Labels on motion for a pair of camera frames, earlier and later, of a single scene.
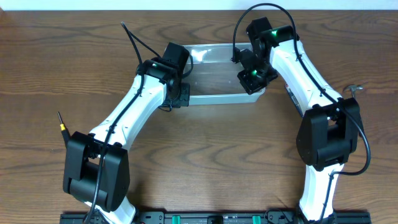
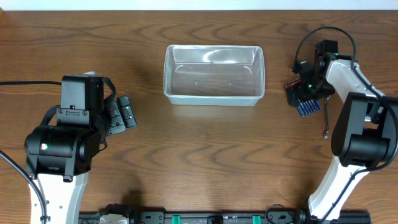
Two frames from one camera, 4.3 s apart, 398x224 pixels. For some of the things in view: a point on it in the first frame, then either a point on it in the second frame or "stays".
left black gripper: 181,98 -> 119,114
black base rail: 248,217 stays
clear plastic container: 212,77 stays
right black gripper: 250,84 -> 301,94
